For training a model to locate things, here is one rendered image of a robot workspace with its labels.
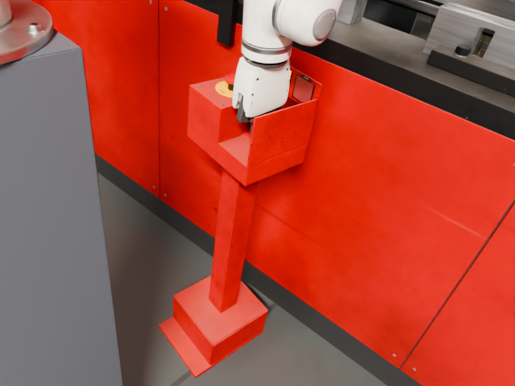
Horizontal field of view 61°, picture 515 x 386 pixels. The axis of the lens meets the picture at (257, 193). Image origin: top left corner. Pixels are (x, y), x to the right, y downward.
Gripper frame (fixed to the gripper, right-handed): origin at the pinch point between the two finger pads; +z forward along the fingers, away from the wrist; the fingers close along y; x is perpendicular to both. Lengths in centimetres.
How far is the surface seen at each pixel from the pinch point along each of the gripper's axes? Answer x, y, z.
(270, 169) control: 4.9, 0.4, 6.2
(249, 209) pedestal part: -2.1, -1.3, 24.0
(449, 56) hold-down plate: 15.9, -33.0, -13.7
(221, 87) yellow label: -11.2, 0.9, -4.3
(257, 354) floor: 10, 1, 74
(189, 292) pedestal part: -13, 9, 61
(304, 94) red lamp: 1.8, -9.5, -5.9
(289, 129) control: 4.9, -3.2, -1.9
